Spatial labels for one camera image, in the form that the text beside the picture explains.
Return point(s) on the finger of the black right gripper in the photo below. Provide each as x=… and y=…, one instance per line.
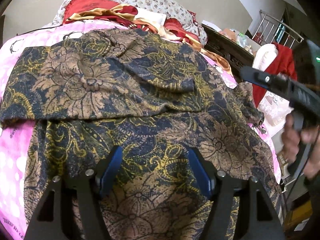
x=272, y=83

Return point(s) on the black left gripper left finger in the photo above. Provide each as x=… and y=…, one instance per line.
x=53, y=217

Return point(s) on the brown floral patterned garment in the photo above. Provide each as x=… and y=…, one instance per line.
x=140, y=119

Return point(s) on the white chair with lace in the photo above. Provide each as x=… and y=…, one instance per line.
x=275, y=108

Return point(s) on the red cloth on chair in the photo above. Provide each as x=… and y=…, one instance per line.
x=282, y=64

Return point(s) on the dark carved wooden headboard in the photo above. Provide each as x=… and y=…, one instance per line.
x=229, y=50

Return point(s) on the pink penguin fleece blanket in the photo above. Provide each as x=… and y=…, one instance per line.
x=15, y=154

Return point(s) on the white paper on bed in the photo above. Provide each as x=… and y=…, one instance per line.
x=154, y=18

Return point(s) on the floral white quilt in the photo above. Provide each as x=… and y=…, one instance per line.
x=172, y=10

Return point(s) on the red and gold blanket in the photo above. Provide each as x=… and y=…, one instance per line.
x=122, y=14

